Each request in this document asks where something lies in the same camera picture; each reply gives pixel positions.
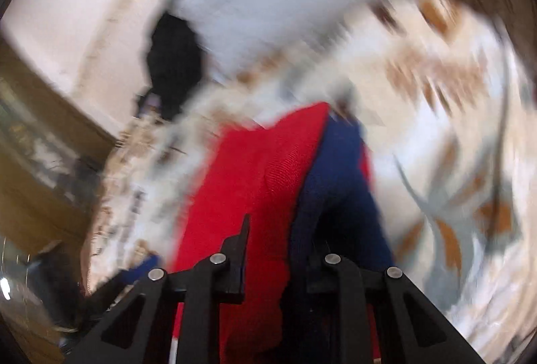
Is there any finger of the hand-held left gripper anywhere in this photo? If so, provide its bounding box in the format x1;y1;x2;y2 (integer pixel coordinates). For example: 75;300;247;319
86;255;162;308

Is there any red and blue sweater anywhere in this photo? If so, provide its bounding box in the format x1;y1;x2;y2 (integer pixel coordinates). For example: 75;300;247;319
170;101;397;364

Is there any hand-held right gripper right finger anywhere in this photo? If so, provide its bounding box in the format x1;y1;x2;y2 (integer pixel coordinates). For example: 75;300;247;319
304;253;487;364

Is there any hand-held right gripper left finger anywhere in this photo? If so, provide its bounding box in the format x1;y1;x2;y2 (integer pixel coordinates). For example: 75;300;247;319
63;214;252;364

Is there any wooden glass cabinet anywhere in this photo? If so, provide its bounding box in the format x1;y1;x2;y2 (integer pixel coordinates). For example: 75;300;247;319
0;40;119;352

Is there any leaf print fleece blanket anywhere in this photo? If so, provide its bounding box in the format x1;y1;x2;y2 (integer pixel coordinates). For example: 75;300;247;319
84;0;537;364

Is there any black cloth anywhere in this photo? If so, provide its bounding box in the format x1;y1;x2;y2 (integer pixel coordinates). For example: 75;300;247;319
144;9;207;120

